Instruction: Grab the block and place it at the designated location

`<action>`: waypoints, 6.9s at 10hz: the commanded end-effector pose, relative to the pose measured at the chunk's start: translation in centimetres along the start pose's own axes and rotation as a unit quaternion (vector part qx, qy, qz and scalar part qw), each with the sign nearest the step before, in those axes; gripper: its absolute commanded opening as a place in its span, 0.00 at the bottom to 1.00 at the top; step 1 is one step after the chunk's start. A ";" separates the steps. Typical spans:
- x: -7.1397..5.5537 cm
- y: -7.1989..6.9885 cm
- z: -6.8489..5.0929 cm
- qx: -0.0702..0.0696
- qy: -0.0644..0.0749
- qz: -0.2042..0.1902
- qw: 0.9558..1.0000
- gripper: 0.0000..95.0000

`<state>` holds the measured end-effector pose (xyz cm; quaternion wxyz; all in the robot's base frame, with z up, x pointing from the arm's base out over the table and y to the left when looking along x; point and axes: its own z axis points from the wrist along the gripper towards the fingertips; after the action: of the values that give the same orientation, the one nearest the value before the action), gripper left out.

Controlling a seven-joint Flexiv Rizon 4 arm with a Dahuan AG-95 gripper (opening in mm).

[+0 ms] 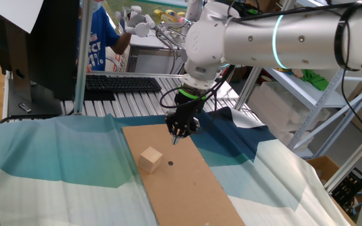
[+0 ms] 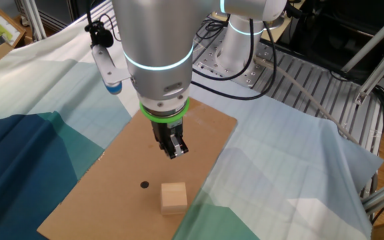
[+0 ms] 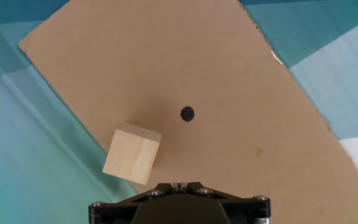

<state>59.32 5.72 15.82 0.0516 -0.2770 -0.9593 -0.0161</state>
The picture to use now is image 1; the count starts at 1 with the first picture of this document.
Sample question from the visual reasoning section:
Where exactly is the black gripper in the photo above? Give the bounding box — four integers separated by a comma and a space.
165, 92, 206, 146

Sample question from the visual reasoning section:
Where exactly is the light wooden cube block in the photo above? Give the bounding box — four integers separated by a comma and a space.
137, 146, 164, 174

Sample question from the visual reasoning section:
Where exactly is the bare person forearm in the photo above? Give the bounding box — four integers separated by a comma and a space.
111, 31, 133, 56

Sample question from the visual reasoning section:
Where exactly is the brown cardboard sheet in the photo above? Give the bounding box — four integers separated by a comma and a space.
121, 123, 246, 226

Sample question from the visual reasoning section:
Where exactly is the grey metal cabinet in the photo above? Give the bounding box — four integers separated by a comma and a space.
126, 33, 185, 75

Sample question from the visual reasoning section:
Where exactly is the black keyboard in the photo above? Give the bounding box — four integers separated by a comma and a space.
85, 74, 163, 94

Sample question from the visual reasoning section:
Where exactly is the white carton red print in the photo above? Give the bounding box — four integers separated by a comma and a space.
105, 53, 129, 73

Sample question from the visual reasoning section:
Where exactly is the white foam packaging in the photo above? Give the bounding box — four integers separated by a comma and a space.
246, 80, 330, 144

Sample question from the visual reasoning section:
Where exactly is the white robotic hand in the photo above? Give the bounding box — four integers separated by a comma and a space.
114, 5, 156, 38

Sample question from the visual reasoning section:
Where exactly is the yellow plastic toy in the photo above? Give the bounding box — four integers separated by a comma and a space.
153, 8, 187, 23

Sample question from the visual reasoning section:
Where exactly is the person in blue shirt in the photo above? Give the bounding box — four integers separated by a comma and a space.
77, 0, 122, 72

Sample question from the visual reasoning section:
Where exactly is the white metal shelf rack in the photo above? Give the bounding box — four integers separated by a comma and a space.
233, 65, 362, 159

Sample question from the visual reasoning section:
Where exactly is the blue green white tablecloth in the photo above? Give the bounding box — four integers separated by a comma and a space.
0, 106, 353, 226

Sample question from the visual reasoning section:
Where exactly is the green fabric bundle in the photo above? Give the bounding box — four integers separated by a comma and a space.
300, 68, 330, 92

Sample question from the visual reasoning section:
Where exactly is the open brown cardboard box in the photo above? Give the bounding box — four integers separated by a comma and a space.
306, 155, 362, 217

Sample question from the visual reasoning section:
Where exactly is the black computer monitor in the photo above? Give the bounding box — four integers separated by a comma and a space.
0, 0, 82, 119

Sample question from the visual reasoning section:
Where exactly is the silver usb stick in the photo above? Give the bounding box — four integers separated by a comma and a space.
18, 102, 33, 114

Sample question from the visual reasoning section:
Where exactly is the white paper sheet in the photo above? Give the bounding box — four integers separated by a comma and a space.
0, 0, 45, 35

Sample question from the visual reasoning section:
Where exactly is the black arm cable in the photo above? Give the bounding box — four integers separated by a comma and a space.
196, 64, 237, 134
159, 86, 185, 110

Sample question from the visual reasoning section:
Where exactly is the black perforated bracket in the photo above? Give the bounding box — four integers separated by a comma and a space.
331, 168, 362, 214

